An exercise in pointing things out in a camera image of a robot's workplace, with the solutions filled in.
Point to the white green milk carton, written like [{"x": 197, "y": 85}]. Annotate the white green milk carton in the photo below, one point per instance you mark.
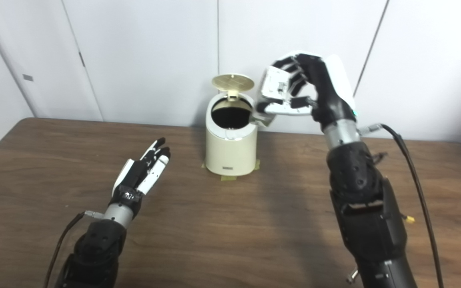
[{"x": 274, "y": 86}]

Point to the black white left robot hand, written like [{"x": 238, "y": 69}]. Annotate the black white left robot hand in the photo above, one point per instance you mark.
[{"x": 134, "y": 176}]

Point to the small gray wall label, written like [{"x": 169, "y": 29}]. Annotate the small gray wall label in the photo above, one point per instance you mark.
[{"x": 28, "y": 77}]

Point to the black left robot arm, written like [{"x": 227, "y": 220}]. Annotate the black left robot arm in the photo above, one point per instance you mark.
[{"x": 98, "y": 248}]

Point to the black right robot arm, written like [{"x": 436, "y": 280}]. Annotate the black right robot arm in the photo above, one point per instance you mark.
[{"x": 366, "y": 208}]

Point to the cream round bin lid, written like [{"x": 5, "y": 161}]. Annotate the cream round bin lid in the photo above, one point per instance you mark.
[{"x": 232, "y": 82}]

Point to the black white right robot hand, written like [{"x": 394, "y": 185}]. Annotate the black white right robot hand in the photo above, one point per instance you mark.
[{"x": 330, "y": 88}]

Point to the cream-colored cylindrical trash bin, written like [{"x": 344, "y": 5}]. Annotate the cream-colored cylindrical trash bin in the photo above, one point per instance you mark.
[{"x": 230, "y": 154}]

